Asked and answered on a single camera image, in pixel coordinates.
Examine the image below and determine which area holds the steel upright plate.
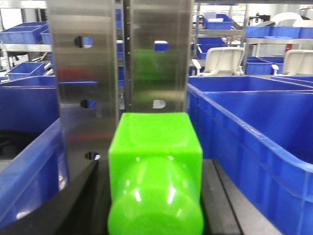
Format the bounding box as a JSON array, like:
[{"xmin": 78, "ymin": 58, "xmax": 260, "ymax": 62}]
[
  {"xmin": 130, "ymin": 0, "xmax": 194, "ymax": 113},
  {"xmin": 47, "ymin": 0, "xmax": 118, "ymax": 181}
]

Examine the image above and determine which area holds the large blue bin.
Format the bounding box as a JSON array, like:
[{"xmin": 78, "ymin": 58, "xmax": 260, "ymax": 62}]
[
  {"xmin": 0, "ymin": 76, "xmax": 68, "ymax": 230},
  {"xmin": 187, "ymin": 76, "xmax": 313, "ymax": 235}
]

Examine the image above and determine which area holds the beige plastic chair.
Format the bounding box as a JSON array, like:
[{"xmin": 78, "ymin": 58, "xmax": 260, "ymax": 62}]
[
  {"xmin": 271, "ymin": 49, "xmax": 313, "ymax": 76},
  {"xmin": 192, "ymin": 47, "xmax": 245, "ymax": 76}
]

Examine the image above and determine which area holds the right steel upright plate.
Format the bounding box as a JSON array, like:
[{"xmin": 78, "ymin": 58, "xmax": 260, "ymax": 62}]
[{"xmin": 130, "ymin": 0, "xmax": 194, "ymax": 113}]

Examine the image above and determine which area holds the left steel upright plate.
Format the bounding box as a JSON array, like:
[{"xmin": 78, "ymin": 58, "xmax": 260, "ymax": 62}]
[{"xmin": 47, "ymin": 0, "xmax": 118, "ymax": 181}]

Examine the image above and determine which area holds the large blue bin left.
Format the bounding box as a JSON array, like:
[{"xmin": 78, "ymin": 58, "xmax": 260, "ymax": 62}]
[{"xmin": 0, "ymin": 76, "xmax": 68, "ymax": 230}]

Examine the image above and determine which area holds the large blue bin right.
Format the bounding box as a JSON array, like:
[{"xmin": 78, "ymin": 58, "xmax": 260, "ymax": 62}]
[{"xmin": 187, "ymin": 76, "xmax": 313, "ymax": 235}]

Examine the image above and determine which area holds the green plastic block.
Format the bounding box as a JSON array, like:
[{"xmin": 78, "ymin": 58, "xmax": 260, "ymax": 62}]
[{"xmin": 108, "ymin": 113, "xmax": 204, "ymax": 235}]

